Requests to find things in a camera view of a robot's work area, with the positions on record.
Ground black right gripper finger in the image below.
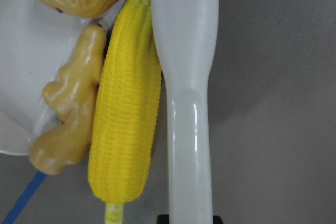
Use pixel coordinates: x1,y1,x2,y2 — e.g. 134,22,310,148
156,215,223,224

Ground yellow toy corn cob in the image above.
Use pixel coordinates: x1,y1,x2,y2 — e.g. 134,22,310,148
88,0,161,223

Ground tan toy ginger root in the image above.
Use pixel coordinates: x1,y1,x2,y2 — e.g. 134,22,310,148
29,24,107,175

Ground white hand brush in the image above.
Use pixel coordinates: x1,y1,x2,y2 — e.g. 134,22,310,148
151,0,219,222

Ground beige plastic dustpan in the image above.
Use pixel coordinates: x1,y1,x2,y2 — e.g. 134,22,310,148
0,0,116,156

